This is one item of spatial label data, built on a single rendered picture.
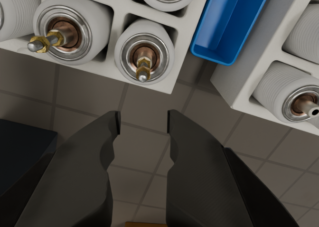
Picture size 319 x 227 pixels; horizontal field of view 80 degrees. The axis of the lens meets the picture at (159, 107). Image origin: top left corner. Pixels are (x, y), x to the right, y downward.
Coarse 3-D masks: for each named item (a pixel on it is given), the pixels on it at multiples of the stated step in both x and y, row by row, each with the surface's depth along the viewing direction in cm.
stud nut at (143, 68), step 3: (141, 66) 23; (144, 66) 23; (138, 69) 23; (141, 69) 23; (144, 69) 23; (147, 69) 23; (138, 72) 23; (147, 72) 23; (138, 75) 23; (147, 75) 23; (138, 78) 23; (147, 78) 23
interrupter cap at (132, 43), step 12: (132, 36) 28; (144, 36) 28; (156, 36) 28; (132, 48) 29; (144, 48) 29; (156, 48) 29; (120, 60) 29; (132, 60) 30; (156, 60) 30; (168, 60) 30; (132, 72) 30; (156, 72) 30
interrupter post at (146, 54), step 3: (144, 51) 29; (141, 54) 28; (144, 54) 27; (147, 54) 28; (138, 57) 27; (141, 57) 27; (147, 57) 27; (150, 57) 28; (150, 60) 27; (150, 63) 27; (150, 66) 27
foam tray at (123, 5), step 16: (96, 0) 32; (112, 0) 32; (128, 0) 32; (192, 0) 32; (128, 16) 40; (144, 16) 33; (160, 16) 33; (176, 16) 37; (192, 16) 34; (112, 32) 34; (176, 32) 38; (192, 32) 35; (16, 48) 35; (112, 48) 36; (176, 48) 36; (64, 64) 37; (96, 64) 37; (112, 64) 37; (176, 64) 38; (128, 80) 39
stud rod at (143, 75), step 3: (141, 63) 26; (144, 63) 26; (147, 66) 25; (141, 72) 22; (144, 72) 22; (141, 75) 22; (144, 75) 22; (141, 78) 22; (144, 78) 22; (141, 81) 22; (144, 81) 22
